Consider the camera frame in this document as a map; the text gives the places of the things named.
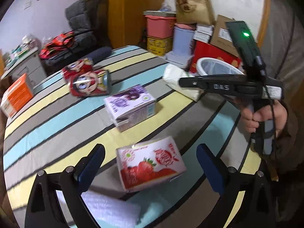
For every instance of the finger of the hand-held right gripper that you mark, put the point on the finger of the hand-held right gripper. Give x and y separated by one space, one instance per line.
192 82

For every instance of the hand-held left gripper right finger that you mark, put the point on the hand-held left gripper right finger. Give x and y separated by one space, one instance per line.
211 168

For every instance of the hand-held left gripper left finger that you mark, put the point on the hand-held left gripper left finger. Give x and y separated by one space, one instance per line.
91 168

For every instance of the white tissue packet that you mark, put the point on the white tissue packet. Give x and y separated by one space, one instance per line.
173 76

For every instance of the white trash can with liner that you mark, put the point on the white trash can with liner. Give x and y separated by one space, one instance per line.
213 66

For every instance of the white plastic packet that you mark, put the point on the white plastic packet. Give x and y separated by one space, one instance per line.
111 209

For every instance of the strawberry milk carton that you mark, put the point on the strawberry milk carton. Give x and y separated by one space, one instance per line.
147 168

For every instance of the purple milk carton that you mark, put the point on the purple milk carton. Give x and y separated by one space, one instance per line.
128 104

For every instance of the red cartoon can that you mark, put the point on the red cartoon can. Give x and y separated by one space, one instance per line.
90 84
76 66

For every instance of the person's right forearm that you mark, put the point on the person's right forearm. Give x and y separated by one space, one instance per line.
292 142

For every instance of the person's right hand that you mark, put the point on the person's right hand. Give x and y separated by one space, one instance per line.
258 116

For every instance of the clear storage box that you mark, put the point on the clear storage box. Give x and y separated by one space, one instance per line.
177 58

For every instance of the red gift box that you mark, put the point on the red gift box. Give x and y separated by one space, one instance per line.
209 52

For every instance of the lavender cylinder container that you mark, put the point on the lavender cylinder container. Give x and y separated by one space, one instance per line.
184 40

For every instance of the small white box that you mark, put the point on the small white box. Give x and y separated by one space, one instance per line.
205 27
203 33
202 39

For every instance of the yellow tin box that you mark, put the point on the yellow tin box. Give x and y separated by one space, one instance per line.
159 45

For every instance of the cardboard box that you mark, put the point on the cardboard box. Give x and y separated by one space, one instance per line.
223 38

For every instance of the pink round lid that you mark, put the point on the pink round lid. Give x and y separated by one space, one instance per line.
185 26

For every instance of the pink storage bin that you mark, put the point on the pink storage bin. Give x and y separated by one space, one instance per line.
159 27

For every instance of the black leaning tool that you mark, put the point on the black leaning tool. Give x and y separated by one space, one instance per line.
143 38

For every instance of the brown paper bag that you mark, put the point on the brown paper bag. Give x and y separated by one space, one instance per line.
194 7

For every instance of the patterned flat box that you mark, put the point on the patterned flat box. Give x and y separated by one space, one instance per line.
156 13

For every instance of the clear bag of items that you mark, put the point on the clear bag of items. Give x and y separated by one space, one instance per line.
167 7

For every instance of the tall wooden wardrobe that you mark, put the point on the tall wooden wardrobe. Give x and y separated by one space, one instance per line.
133 11

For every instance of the dark blue glasses case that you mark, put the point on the dark blue glasses case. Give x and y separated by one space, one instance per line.
101 53

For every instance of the orange white box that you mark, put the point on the orange white box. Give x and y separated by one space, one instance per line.
16 97

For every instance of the black office chair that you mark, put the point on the black office chair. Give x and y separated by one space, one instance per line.
104 23

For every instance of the grey bedside cabinet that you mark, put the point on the grey bedside cabinet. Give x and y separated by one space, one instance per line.
28 64

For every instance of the red patterned bag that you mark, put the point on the red patterned bag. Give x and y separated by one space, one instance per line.
57 44

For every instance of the grey padded cushion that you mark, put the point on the grey padded cushion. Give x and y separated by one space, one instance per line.
78 16

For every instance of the pile of medicine boxes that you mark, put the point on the pile of medicine boxes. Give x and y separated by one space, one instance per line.
21 47

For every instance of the wooden door frame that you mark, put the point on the wooden door frame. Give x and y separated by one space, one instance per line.
266 16

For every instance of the white light switch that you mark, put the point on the white light switch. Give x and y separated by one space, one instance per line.
28 5

